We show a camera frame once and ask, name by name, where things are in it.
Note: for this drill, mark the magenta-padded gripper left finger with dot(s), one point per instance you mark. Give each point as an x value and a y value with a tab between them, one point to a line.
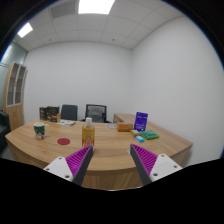
63	166

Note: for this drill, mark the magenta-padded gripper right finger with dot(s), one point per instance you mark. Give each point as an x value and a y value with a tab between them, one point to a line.
161	166

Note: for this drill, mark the yellow-labelled drink bottle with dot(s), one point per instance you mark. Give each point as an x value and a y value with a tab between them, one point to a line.
88	135

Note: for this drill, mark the flat round red coaster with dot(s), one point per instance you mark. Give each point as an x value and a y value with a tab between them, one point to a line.
63	141

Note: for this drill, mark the green flat box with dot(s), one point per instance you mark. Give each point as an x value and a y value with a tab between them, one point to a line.
149	134

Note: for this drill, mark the small blue box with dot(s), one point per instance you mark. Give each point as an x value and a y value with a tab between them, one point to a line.
140	139

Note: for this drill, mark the small tan box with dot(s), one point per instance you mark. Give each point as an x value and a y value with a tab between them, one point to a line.
135	132

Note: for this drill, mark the white and green leaflet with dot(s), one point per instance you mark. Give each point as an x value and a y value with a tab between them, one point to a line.
66	123

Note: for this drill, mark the green and white mug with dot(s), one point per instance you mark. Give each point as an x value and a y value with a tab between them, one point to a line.
39	130

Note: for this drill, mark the purple standing box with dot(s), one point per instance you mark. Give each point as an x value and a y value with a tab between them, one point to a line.
140	121

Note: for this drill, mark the wooden tissue box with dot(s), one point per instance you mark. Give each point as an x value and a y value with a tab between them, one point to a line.
124	127

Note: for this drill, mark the dark padded office chair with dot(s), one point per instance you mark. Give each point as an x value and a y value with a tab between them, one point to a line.
69	112

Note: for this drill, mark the tall dark box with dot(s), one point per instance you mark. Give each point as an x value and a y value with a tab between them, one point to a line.
42	113

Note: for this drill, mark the black box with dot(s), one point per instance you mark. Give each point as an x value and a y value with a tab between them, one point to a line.
53	110

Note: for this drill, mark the wooden side desk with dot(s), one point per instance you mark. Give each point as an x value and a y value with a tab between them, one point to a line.
125	117

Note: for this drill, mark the black mesh office chair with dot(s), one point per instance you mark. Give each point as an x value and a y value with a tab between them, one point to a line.
96	113

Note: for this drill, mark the black sofa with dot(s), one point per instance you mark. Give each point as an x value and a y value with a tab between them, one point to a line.
3	128

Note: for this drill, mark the wooden shelf unit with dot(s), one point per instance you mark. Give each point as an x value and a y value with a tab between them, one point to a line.
15	113

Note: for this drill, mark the narrow ceiling light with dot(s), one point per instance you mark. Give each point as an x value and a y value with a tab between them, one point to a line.
25	30

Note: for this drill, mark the ceiling air vent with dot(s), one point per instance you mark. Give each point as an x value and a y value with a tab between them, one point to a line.
64	8

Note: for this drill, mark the large square ceiling light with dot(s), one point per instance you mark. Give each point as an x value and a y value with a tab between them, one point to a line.
96	6

